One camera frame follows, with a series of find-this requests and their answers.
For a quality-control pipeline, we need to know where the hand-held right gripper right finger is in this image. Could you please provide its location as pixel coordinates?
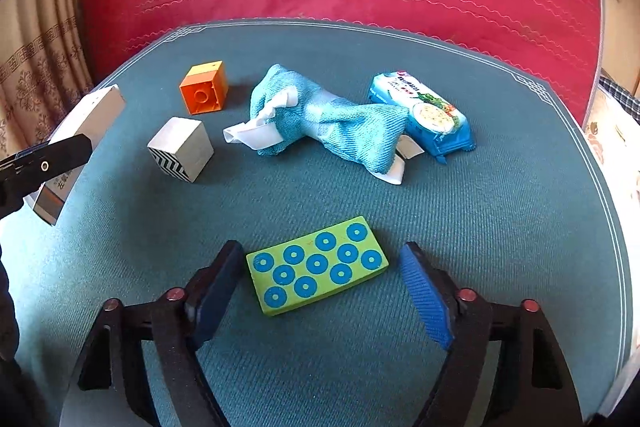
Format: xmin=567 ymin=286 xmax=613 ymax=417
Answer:
xmin=398 ymin=242 xmax=583 ymax=427

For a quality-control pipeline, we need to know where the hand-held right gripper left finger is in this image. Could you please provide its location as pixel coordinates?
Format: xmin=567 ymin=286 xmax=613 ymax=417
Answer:
xmin=70 ymin=239 xmax=246 ymax=427

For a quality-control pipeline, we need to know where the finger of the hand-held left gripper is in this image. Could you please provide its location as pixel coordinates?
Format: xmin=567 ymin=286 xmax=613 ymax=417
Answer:
xmin=0 ymin=134 xmax=94 ymax=219

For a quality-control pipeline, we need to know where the blue and white medicine box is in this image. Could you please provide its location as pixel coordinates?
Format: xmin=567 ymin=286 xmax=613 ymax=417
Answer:
xmin=25 ymin=84 xmax=126 ymax=225

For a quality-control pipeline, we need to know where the green block with blue dots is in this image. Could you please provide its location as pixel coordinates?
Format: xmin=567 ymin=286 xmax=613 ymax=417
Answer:
xmin=246 ymin=216 xmax=389 ymax=317

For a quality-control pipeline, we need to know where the white zigzag print block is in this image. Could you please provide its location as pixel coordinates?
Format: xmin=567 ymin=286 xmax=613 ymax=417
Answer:
xmin=147 ymin=117 xmax=215 ymax=184

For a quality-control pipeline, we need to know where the orange toy brick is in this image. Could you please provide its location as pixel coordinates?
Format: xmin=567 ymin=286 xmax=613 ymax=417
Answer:
xmin=180 ymin=61 xmax=229 ymax=115

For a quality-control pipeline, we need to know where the blue biscuit packet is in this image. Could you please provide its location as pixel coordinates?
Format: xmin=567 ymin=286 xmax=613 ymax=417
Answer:
xmin=369 ymin=72 xmax=475 ymax=165

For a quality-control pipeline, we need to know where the blue cloth with white tag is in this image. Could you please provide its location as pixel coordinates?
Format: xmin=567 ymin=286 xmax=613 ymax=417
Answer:
xmin=223 ymin=64 xmax=426 ymax=185

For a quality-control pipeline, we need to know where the beige patterned curtain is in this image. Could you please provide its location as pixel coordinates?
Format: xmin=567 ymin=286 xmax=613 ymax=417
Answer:
xmin=0 ymin=0 xmax=96 ymax=158

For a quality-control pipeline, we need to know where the dark plaid cloth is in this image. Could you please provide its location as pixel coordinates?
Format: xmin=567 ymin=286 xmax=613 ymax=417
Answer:
xmin=599 ymin=76 xmax=640 ymax=112

